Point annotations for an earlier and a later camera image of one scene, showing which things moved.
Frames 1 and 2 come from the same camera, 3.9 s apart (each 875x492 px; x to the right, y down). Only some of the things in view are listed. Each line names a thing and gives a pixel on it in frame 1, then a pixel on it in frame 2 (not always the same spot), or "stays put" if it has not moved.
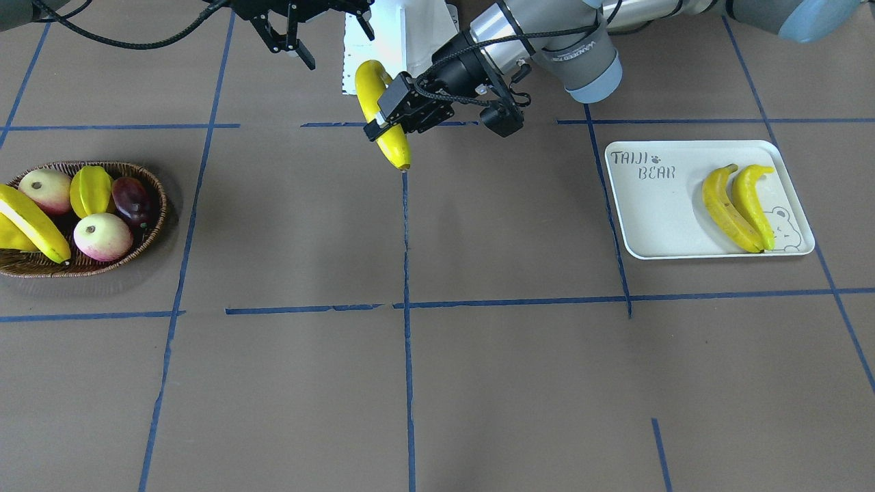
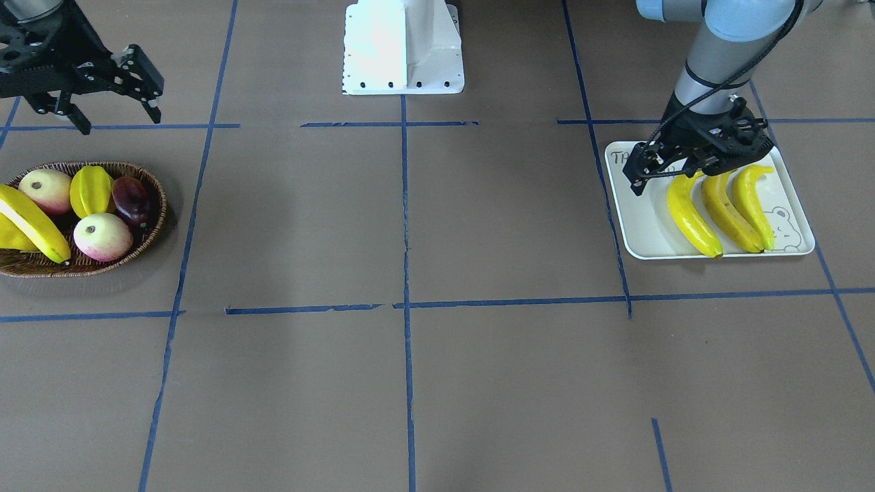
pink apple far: [50, 188] stays put
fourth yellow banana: [25, 212] stays put
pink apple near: [102, 237] stays put
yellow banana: [724, 212] stays put
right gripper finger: [277, 42] -> [45, 102]
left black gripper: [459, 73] -> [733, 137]
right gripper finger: [364, 18] -> [138, 74]
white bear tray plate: [657, 189] stays put
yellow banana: [372, 78] -> [689, 217]
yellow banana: [744, 188] stays put
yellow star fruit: [91, 190] stays put
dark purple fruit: [133, 199] stays put
